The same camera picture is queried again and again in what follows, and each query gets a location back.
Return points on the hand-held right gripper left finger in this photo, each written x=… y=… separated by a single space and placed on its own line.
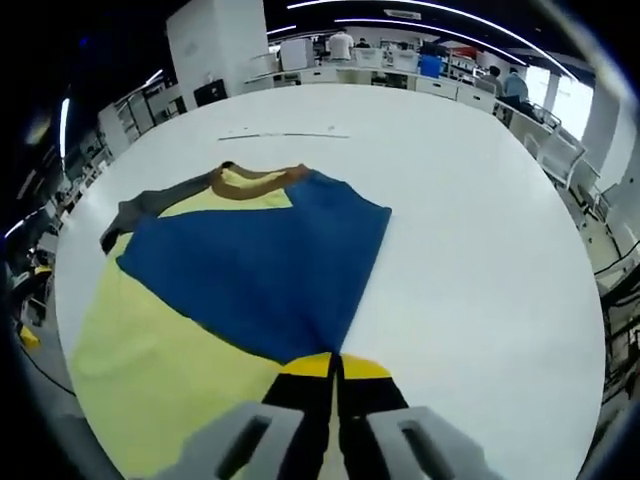
x=295 y=400

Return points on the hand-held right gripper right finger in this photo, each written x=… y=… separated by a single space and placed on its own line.
x=370 y=400

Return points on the blue bin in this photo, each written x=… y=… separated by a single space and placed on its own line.
x=430 y=65

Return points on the black monitor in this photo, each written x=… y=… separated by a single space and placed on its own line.
x=210 y=93

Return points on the wide white pillar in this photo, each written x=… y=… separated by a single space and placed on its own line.
x=217 y=50

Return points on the long ceiling light strip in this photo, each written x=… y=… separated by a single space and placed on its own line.
x=425 y=7

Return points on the white mesh chair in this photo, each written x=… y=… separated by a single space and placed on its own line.
x=562 y=155

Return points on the yellow grey blue garment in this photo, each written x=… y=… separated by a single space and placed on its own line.
x=240 y=270

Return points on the long white counter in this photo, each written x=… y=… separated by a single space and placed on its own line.
x=350 y=77

